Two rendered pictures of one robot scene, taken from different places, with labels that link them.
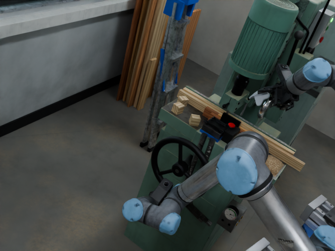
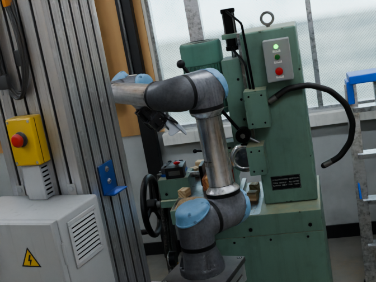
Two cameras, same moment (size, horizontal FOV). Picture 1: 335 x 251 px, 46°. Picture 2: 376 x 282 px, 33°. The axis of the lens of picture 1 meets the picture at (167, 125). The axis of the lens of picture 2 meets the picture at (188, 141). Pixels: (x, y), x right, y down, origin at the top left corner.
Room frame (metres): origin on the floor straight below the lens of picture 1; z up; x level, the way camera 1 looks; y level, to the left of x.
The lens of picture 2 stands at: (1.06, -2.82, 1.71)
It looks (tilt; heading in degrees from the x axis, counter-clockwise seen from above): 13 degrees down; 80
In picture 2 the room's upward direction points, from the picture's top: 10 degrees counter-clockwise
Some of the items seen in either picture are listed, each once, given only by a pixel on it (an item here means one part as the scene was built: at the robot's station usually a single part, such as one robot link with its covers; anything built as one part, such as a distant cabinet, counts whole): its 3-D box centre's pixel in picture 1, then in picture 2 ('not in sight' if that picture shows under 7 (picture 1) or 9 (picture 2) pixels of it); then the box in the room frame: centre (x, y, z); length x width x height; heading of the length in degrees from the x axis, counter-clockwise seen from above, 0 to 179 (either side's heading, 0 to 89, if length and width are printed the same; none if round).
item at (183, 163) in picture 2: (220, 129); (173, 168); (1.41, -0.21, 0.99); 0.13 x 0.11 x 0.06; 68
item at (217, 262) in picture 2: not in sight; (200, 255); (1.35, -0.91, 0.87); 0.15 x 0.15 x 0.10
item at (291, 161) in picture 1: (237, 128); not in sight; (1.58, -0.31, 0.92); 0.67 x 0.02 x 0.04; 68
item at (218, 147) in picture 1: (213, 141); (177, 183); (1.42, -0.21, 0.91); 0.15 x 0.14 x 0.09; 68
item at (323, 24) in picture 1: (318, 28); (278, 59); (1.85, -0.49, 1.40); 0.10 x 0.06 x 0.16; 158
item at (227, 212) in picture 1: (231, 213); (174, 260); (1.32, -0.40, 0.65); 0.06 x 0.04 x 0.08; 68
